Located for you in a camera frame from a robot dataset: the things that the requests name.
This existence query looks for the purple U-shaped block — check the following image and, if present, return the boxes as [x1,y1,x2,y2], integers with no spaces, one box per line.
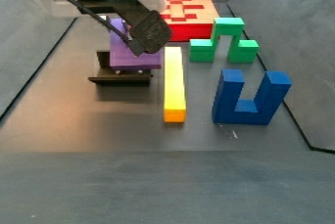
[107,18,163,71]

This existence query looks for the red puzzle board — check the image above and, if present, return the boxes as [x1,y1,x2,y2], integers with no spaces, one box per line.
[160,0,218,42]

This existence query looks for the black angle fixture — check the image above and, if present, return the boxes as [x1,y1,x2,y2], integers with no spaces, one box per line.
[86,51,151,85]

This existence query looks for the green stepped block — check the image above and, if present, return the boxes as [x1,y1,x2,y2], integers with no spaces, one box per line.
[190,18,258,64]

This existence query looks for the yellow long bar block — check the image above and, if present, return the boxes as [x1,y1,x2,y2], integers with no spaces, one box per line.
[163,47,186,123]

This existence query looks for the blue U-shaped block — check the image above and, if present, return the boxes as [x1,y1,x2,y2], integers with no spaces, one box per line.
[211,69,291,125]

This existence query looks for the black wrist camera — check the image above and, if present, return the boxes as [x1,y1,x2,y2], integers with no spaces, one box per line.
[78,0,171,56]

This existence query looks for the black camera cable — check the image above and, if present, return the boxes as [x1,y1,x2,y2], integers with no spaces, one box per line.
[27,0,132,44]

